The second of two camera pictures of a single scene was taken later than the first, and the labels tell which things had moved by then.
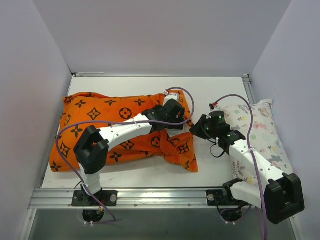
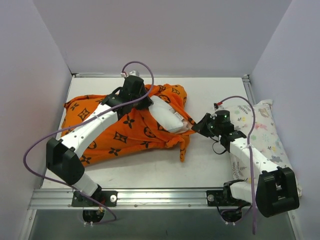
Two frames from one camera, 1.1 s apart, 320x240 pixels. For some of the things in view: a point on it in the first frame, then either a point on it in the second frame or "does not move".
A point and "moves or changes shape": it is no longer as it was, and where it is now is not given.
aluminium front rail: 127,198 does not move
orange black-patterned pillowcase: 98,110 moves or changes shape
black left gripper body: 175,113 → 139,100
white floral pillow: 264,137 does not move
